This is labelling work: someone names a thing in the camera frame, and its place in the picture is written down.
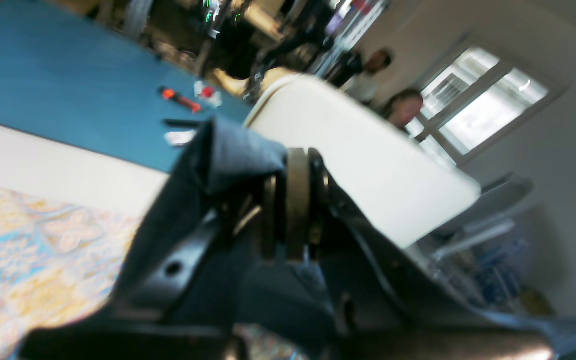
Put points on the white table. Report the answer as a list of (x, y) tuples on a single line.
[(401, 190)]

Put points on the seated person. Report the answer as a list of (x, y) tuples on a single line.
[(403, 108)]

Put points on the patterned tablecloth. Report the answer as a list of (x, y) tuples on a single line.
[(58, 262)]

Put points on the dark blue t-shirt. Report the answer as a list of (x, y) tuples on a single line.
[(286, 298)]

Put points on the blue table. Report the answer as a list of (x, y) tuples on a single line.
[(68, 80)]

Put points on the window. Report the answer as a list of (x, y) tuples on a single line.
[(474, 95)]

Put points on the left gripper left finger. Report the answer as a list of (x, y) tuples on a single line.
[(183, 307)]

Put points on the red black tool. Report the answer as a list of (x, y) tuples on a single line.
[(173, 96)]

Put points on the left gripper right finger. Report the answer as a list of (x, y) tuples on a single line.
[(385, 307)]

